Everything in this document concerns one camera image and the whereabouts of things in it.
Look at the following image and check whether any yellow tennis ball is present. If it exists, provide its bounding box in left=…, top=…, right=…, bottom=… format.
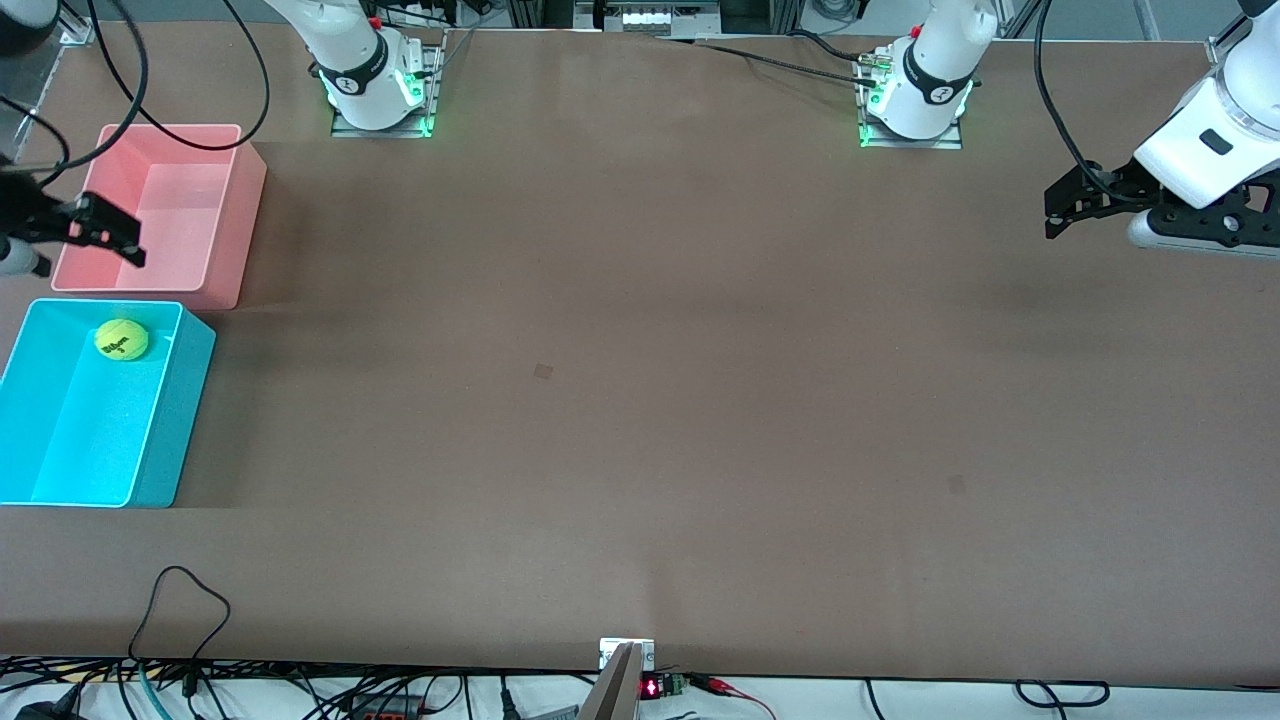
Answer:
left=94, top=318, right=151, bottom=363

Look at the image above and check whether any pink plastic bin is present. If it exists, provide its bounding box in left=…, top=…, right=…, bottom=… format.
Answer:
left=52, top=123, right=268, bottom=311

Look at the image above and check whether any blue plastic bin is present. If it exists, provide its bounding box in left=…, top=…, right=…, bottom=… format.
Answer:
left=0, top=298, right=218, bottom=509

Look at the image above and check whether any metal device with white lights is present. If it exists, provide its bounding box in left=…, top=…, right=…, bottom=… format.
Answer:
left=575, top=0, right=723, bottom=37

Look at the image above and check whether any black power adapter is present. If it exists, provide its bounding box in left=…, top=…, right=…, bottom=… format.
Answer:
left=15, top=685, right=83, bottom=720

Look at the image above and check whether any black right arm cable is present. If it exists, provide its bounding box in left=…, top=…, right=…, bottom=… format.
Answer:
left=0, top=95, right=71, bottom=179
left=86, top=0, right=271, bottom=153
left=20, top=0, right=151, bottom=186

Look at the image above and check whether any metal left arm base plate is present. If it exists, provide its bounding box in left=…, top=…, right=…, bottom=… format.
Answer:
left=855, top=50, right=966, bottom=151

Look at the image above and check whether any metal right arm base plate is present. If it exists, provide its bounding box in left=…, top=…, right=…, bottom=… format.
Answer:
left=330, top=28, right=446, bottom=139

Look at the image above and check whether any black cable across table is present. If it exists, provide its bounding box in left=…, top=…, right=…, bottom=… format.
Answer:
left=655, top=35, right=886, bottom=89

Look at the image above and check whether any thin black looped cable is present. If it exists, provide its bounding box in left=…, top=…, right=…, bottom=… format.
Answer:
left=128, top=566, right=233, bottom=666

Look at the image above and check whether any tangled black cable bundle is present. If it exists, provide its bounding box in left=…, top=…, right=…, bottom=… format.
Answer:
left=0, top=655, right=601, bottom=720

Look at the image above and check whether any black coiled cable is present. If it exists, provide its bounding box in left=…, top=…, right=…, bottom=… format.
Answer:
left=1015, top=680, right=1111, bottom=709

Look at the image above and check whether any red clip lead wire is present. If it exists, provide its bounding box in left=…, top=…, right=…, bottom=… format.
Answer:
left=690, top=675, right=776, bottom=720

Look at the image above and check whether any small metal mounting bracket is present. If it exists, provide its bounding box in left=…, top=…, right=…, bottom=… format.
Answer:
left=599, top=638, right=656, bottom=671

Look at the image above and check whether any grey metal camera pole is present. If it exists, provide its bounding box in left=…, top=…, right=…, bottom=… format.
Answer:
left=578, top=643, right=643, bottom=720

